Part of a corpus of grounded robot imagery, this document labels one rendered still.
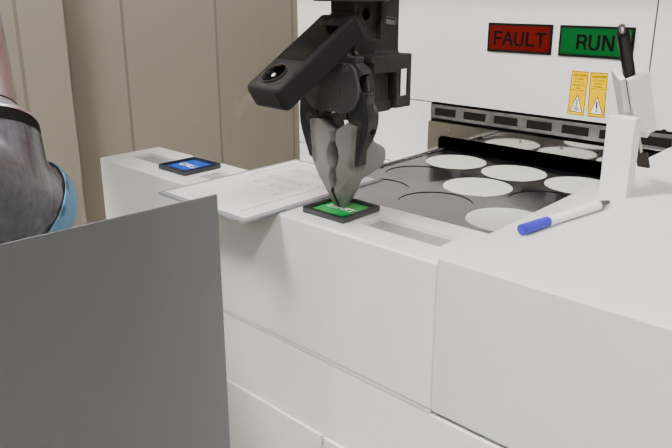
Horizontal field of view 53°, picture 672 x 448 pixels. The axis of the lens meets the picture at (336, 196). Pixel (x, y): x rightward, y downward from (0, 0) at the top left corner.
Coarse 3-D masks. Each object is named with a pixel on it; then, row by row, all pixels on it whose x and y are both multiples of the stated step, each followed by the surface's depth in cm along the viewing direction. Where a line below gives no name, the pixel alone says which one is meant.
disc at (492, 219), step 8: (488, 208) 90; (496, 208) 90; (504, 208) 90; (512, 208) 90; (472, 216) 86; (480, 216) 86; (488, 216) 86; (496, 216) 86; (504, 216) 86; (512, 216) 86; (520, 216) 86; (472, 224) 84; (480, 224) 84; (488, 224) 84; (496, 224) 84; (504, 224) 84
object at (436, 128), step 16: (432, 128) 128; (448, 128) 126; (464, 128) 123; (480, 128) 121; (432, 144) 129; (496, 144) 119; (512, 144) 117; (528, 144) 115; (544, 144) 113; (560, 144) 111; (576, 144) 109; (592, 144) 108
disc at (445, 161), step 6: (438, 156) 118; (444, 156) 118; (450, 156) 118; (456, 156) 118; (462, 156) 118; (468, 156) 118; (432, 162) 114; (438, 162) 114; (444, 162) 114; (450, 162) 114; (456, 162) 114; (462, 162) 114; (468, 162) 114; (474, 162) 114; (480, 162) 114; (450, 168) 110; (456, 168) 110; (462, 168) 110; (468, 168) 110
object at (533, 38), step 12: (492, 36) 116; (504, 36) 115; (516, 36) 113; (528, 36) 112; (540, 36) 111; (492, 48) 117; (504, 48) 115; (516, 48) 114; (528, 48) 112; (540, 48) 111
